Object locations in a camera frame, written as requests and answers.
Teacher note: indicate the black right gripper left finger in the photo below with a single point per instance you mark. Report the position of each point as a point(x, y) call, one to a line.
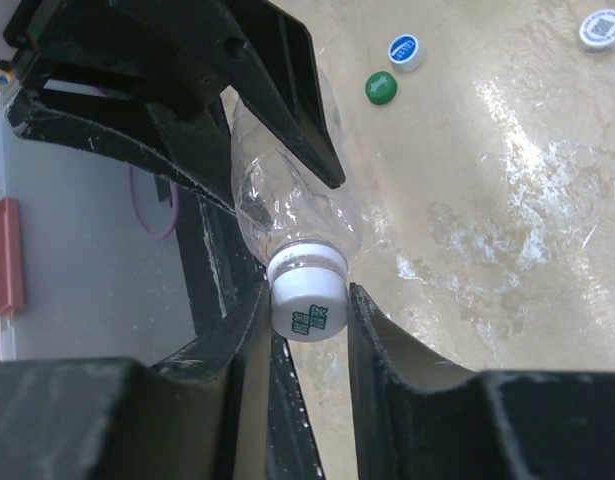
point(94, 418)

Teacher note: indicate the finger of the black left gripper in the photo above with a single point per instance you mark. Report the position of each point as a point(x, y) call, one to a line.
point(267, 55)

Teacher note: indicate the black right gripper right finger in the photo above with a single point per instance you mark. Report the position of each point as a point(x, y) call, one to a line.
point(418, 415)

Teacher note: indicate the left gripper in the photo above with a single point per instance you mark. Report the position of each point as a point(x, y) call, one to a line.
point(129, 80)

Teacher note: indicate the green bottle cap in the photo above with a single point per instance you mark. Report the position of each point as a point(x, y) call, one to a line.
point(381, 88)

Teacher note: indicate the Pocari Sweat white cap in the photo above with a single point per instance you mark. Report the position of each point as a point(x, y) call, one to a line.
point(406, 53)

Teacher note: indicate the clear bottle white cap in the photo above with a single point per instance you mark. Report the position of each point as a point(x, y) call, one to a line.
point(279, 201)

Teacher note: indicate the white QR code cap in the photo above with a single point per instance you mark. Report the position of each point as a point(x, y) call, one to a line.
point(596, 33)

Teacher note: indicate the white cap green print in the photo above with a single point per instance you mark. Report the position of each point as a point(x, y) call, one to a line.
point(309, 304)

